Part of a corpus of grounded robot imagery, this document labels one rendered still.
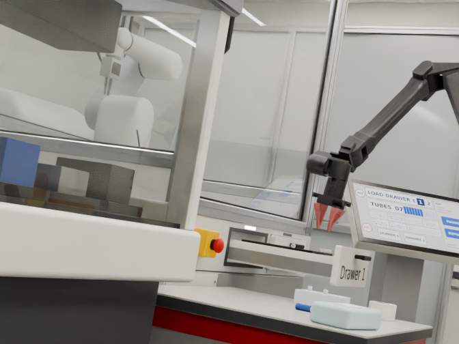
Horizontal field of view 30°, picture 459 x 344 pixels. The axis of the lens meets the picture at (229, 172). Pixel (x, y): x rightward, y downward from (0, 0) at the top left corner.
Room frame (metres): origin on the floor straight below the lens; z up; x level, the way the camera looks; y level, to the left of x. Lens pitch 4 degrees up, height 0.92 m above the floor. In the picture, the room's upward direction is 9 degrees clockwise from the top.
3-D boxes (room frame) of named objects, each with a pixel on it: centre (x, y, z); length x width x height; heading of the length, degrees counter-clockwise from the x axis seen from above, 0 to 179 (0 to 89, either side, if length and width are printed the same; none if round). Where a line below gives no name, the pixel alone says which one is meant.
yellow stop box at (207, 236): (2.28, 0.03, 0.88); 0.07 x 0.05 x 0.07; 154
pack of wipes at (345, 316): (1.82, -0.29, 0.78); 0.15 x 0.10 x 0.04; 142
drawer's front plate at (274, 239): (2.87, -0.23, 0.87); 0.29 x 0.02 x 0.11; 154
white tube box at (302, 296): (2.24, -0.29, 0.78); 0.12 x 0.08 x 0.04; 64
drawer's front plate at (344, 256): (2.45, -0.39, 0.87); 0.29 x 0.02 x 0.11; 154
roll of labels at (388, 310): (2.21, -0.44, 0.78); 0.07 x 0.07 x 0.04
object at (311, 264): (2.54, -0.20, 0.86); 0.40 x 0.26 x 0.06; 64
